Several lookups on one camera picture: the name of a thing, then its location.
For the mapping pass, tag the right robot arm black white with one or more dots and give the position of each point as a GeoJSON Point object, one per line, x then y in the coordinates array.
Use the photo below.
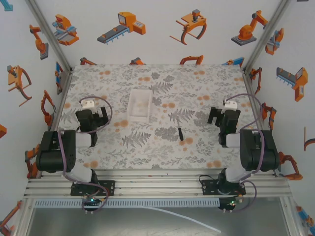
{"type": "Point", "coordinates": [258, 152]}

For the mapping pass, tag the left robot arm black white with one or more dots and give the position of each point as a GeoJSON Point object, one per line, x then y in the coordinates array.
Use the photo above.
{"type": "Point", "coordinates": [55, 152]}

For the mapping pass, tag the white translucent plastic bin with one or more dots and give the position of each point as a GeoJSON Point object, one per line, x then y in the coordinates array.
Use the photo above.
{"type": "Point", "coordinates": [139, 106]}

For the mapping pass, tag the small black marker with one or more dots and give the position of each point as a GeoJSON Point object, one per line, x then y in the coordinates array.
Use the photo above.
{"type": "Point", "coordinates": [180, 134]}

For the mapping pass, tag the floral grey orange table mat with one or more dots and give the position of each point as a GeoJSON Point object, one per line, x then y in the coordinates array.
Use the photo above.
{"type": "Point", "coordinates": [157, 152]}

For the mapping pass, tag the left controller circuit board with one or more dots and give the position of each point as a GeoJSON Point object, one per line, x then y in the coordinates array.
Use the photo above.
{"type": "Point", "coordinates": [92, 200]}

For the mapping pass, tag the controller circuit board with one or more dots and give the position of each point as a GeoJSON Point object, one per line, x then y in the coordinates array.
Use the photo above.
{"type": "Point", "coordinates": [230, 204]}
{"type": "Point", "coordinates": [92, 200]}

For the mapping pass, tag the right controller circuit board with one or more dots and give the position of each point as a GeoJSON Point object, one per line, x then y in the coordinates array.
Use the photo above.
{"type": "Point", "coordinates": [230, 204]}

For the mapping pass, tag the white plastic tube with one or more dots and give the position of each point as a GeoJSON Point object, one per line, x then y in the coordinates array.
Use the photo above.
{"type": "Point", "coordinates": [192, 218]}

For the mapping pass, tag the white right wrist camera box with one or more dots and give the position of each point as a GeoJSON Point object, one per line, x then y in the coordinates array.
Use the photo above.
{"type": "Point", "coordinates": [230, 105]}

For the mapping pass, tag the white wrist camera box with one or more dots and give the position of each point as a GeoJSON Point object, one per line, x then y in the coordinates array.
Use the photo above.
{"type": "Point", "coordinates": [230, 105]}
{"type": "Point", "coordinates": [87, 104]}

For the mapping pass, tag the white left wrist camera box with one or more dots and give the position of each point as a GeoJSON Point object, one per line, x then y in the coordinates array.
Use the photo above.
{"type": "Point", "coordinates": [87, 104]}

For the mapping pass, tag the aluminium side rail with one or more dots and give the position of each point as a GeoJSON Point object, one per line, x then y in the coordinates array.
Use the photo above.
{"type": "Point", "coordinates": [251, 96]}
{"type": "Point", "coordinates": [61, 103]}

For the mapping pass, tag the grey metal corner bracket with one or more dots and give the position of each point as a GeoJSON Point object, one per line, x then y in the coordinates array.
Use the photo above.
{"type": "Point", "coordinates": [64, 82]}

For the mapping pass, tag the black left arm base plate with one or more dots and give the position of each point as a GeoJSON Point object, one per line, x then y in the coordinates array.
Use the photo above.
{"type": "Point", "coordinates": [108, 188]}

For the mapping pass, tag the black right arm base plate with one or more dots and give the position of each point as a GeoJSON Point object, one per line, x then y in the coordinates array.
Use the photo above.
{"type": "Point", "coordinates": [209, 186]}

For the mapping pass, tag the aluminium frame rails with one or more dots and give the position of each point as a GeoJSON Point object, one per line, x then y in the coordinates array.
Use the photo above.
{"type": "Point", "coordinates": [157, 184]}

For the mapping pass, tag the aluminium frame post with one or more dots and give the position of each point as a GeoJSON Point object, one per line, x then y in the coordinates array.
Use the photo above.
{"type": "Point", "coordinates": [265, 34]}
{"type": "Point", "coordinates": [46, 32]}

